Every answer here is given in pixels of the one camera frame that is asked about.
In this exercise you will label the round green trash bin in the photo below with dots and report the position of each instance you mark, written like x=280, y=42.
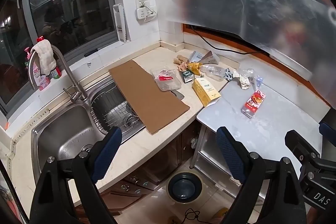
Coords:
x=184, y=187

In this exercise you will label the white tissue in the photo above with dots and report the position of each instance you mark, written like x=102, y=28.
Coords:
x=244, y=77

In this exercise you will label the dark window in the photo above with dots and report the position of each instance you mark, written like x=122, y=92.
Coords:
x=76, y=27

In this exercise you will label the grey printed paper packet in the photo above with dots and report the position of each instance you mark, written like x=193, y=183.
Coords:
x=208, y=58

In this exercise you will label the yellow wrapper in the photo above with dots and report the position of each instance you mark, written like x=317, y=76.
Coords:
x=195, y=68

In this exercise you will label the white cloth on faucet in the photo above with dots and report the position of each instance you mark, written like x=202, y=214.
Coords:
x=46, y=56

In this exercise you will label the black white patterned wrapper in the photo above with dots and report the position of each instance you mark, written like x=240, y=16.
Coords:
x=228, y=75

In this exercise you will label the pink soap bottle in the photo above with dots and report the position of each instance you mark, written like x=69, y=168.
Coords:
x=41, y=81

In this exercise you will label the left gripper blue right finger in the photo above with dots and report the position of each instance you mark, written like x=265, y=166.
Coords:
x=232, y=152

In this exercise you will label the clear plastic food container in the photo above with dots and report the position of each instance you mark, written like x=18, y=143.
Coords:
x=166, y=79

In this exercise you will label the translucent plastic sheet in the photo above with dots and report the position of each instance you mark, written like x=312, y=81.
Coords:
x=298, y=33

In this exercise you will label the green cigarette box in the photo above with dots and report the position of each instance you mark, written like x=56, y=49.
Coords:
x=187, y=76

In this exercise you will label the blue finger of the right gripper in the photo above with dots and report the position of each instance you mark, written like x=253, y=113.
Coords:
x=299, y=147
x=327, y=131

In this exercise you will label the red cap green bottle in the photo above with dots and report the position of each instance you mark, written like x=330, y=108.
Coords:
x=56, y=74

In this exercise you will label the small blue clear packet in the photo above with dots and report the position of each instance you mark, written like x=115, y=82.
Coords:
x=258, y=80

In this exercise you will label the white wall-mounted holder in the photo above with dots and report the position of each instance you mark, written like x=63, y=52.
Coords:
x=120, y=22

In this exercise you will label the white power strip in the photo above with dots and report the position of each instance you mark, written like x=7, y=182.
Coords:
x=146, y=13

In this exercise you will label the stainless steel sink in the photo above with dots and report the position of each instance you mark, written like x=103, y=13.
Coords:
x=68, y=131

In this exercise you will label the yellow slipper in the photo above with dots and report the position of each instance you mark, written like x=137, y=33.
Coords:
x=219, y=216

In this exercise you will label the brown cardboard sheet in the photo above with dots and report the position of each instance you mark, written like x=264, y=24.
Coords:
x=155, y=108

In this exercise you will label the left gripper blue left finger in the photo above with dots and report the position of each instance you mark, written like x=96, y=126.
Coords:
x=104, y=151

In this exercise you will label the brown paper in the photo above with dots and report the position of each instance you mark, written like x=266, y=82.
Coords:
x=181, y=63

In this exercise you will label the wire dish rack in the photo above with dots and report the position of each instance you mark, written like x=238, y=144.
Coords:
x=110, y=109

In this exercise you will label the red white snack box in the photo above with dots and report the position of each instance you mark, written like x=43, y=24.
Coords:
x=250, y=108

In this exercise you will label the clear crushed plastic bottle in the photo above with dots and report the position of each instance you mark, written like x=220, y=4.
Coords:
x=213, y=71

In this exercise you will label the yellow carton box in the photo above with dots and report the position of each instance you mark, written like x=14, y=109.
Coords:
x=205, y=91

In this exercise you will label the white wall socket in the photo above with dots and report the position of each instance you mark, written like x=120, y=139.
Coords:
x=141, y=3

